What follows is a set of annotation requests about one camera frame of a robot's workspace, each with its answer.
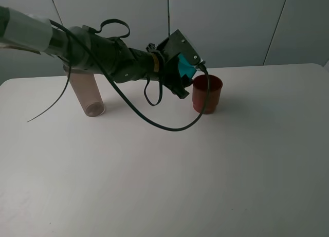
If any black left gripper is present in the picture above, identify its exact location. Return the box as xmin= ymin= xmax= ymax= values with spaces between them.
xmin=145 ymin=43 xmax=192 ymax=99

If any teal translucent plastic cup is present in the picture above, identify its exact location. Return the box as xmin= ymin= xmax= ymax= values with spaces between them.
xmin=178 ymin=54 xmax=196 ymax=79

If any brown translucent water bottle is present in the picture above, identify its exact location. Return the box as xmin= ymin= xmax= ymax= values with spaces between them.
xmin=69 ymin=69 xmax=106 ymax=117

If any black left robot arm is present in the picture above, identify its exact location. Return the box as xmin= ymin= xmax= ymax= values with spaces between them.
xmin=1 ymin=7 xmax=189 ymax=99

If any red plastic cup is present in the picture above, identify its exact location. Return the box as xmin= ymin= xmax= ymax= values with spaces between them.
xmin=192 ymin=75 xmax=223 ymax=114

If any black camera cable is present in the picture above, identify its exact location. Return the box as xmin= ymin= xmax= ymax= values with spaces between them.
xmin=26 ymin=18 xmax=211 ymax=132

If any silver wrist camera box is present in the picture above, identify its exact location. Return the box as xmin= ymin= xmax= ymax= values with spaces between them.
xmin=156 ymin=29 xmax=202 ymax=67

